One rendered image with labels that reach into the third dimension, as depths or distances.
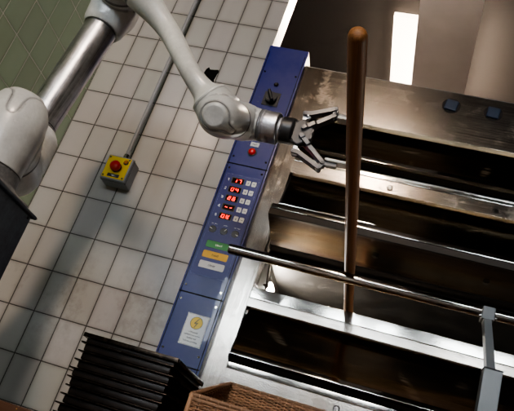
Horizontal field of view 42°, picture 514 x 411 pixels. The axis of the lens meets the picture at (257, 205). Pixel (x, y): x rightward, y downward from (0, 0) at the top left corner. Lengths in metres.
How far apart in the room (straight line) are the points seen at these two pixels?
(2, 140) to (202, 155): 1.01
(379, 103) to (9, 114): 1.40
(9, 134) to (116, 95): 1.12
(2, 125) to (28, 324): 0.93
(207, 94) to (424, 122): 1.06
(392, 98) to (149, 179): 0.95
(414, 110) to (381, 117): 0.12
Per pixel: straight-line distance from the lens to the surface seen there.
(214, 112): 1.66
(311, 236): 2.23
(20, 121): 1.70
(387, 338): 2.19
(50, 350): 2.37
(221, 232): 2.31
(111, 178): 2.47
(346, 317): 2.20
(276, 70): 2.64
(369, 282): 1.85
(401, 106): 2.57
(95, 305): 2.36
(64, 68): 2.02
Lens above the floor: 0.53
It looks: 23 degrees up
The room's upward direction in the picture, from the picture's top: 19 degrees clockwise
